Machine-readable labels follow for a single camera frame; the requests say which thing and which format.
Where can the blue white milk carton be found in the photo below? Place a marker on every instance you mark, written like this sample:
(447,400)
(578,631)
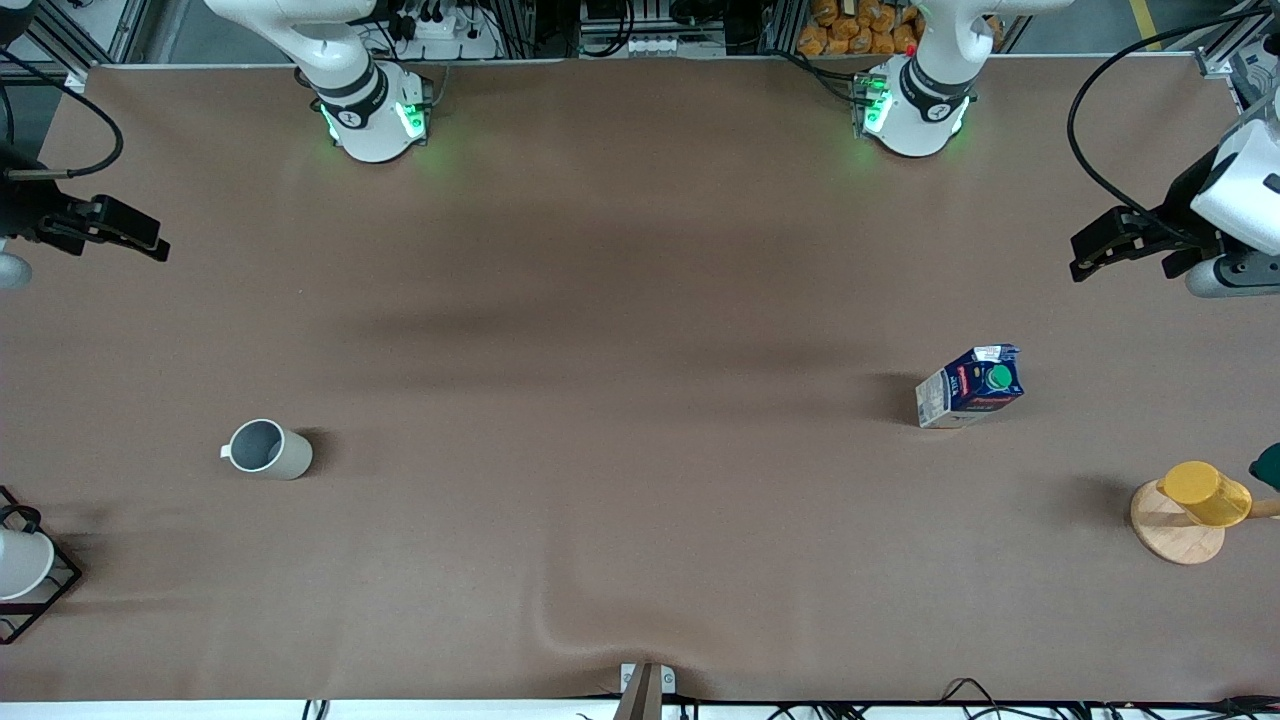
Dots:
(965,395)

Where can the brown table mat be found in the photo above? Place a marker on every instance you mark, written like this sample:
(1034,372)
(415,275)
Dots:
(640,550)

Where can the grey beige cup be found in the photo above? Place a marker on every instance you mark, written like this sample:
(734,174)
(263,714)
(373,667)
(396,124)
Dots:
(285,455)

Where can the dark green object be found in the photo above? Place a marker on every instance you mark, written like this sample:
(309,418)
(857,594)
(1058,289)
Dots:
(1270,467)

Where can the white and blue sneaker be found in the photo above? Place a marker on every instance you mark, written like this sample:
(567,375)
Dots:
(1262,85)

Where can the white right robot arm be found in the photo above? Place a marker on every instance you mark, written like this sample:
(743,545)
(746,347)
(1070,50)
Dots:
(370,120)

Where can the white cup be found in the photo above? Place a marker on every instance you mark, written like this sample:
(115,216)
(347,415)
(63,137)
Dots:
(20,565)

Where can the round wooden mug stand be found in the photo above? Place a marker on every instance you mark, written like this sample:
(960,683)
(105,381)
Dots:
(1175,540)

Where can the yellow cup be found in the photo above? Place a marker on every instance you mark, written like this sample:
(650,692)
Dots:
(1205,492)

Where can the white power strip with plugs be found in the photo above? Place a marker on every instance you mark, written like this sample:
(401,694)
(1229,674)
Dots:
(445,40)

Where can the metal table bracket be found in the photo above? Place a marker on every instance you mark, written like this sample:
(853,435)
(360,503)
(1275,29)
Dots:
(640,695)

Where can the small white socket strip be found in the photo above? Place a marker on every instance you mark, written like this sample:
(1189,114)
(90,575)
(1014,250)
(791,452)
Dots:
(655,46)

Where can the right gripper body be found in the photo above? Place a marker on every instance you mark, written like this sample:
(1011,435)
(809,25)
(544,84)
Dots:
(22,213)

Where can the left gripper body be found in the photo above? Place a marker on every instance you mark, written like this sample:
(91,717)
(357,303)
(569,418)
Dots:
(1184,214)

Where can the aluminium frame corner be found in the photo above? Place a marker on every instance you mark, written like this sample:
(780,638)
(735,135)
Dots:
(1218,64)
(120,30)

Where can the orange snack packs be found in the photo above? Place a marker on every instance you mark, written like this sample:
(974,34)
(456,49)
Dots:
(850,40)

